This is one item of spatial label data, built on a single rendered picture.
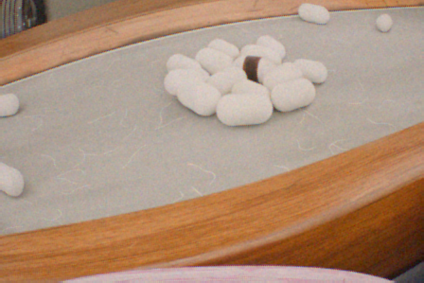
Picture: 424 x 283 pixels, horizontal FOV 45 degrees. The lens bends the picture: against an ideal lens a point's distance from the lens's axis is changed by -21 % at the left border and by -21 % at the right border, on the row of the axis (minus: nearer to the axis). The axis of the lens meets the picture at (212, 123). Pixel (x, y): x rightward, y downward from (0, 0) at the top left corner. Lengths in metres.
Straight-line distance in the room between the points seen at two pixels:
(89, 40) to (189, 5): 0.11
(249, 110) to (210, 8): 0.23
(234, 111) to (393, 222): 0.16
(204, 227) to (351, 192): 0.08
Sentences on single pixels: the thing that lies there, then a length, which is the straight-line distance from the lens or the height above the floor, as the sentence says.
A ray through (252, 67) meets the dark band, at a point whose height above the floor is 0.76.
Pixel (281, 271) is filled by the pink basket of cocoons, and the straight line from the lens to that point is 0.26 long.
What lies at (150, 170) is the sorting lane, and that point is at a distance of 0.39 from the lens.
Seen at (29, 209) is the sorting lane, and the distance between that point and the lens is 0.38.
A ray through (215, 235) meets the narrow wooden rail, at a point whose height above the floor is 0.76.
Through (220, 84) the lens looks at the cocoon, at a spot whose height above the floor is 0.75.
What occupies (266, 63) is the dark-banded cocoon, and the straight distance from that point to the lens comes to 0.48.
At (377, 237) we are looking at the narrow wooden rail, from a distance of 0.33.
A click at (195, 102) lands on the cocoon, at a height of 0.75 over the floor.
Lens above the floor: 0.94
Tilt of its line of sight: 28 degrees down
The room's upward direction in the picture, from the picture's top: 5 degrees counter-clockwise
